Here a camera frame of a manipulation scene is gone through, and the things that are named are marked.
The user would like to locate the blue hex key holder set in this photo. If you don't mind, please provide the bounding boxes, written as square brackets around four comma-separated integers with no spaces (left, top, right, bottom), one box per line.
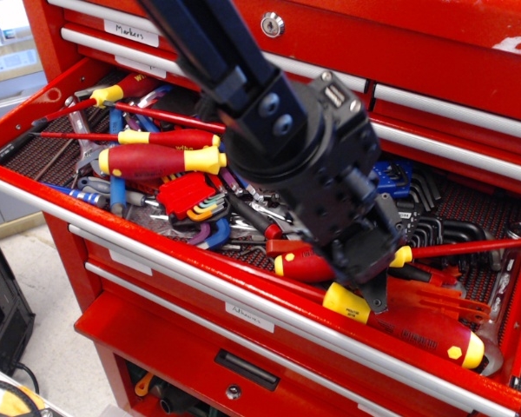
[371,159,442,214]

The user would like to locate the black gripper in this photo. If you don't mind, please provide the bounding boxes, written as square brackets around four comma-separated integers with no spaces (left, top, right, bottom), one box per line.
[281,71,402,314]

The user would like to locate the red holder coloured hex keys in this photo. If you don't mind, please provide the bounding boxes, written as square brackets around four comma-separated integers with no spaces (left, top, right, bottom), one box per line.
[155,172,228,224]

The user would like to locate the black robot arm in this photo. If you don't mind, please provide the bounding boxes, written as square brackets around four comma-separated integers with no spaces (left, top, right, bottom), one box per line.
[142,1,401,313]

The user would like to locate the slim red yellow screwdriver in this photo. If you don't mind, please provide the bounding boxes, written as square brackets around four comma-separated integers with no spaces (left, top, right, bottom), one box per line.
[31,129,221,150]

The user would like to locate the orange red plastic key holder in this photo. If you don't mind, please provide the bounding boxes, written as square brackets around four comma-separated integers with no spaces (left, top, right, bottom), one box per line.
[387,276,491,324]

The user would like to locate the red metal tool chest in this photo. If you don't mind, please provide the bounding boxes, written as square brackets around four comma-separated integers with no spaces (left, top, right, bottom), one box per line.
[22,0,521,417]

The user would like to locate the red wiha screwdriver back left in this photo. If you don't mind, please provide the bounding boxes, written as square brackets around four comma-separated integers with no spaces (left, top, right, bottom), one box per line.
[32,73,162,127]

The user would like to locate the grey handled screwdriver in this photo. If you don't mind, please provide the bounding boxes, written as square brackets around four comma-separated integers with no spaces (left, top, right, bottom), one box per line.
[76,175,160,208]

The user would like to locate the black box on floor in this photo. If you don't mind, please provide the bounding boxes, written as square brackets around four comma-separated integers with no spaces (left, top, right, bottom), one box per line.
[0,249,35,375]

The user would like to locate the blue handled nut driver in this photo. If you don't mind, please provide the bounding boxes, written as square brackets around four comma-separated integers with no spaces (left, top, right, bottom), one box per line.
[109,108,127,217]

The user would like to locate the black red small screwdriver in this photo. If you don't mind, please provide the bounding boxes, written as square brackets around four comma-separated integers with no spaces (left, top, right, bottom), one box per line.
[227,194,283,240]

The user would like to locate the white Markers label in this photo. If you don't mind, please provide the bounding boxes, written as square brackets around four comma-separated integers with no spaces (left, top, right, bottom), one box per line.
[103,20,160,47]

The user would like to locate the silver adjustable wrench left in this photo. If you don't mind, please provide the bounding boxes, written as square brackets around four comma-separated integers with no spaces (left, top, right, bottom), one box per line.
[64,95,109,177]

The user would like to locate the blue purple large hex keys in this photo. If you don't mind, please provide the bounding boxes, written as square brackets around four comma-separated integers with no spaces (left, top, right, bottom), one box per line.
[188,218,231,249]

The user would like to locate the silver combination wrench right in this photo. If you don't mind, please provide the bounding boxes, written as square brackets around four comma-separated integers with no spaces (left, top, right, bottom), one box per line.
[477,246,521,376]

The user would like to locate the black Tekton torx key set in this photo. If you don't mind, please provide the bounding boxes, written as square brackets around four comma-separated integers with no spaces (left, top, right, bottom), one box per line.
[399,206,503,271]

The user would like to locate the open red tool drawer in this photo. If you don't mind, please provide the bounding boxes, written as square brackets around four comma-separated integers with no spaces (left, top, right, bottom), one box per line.
[0,56,521,417]

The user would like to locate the blue striped precision screwdriver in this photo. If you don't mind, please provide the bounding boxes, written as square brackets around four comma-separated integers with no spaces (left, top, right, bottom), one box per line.
[43,182,108,209]

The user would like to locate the large red yellow screwdriver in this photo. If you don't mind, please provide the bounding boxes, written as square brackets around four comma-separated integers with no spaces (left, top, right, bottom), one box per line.
[225,264,486,370]

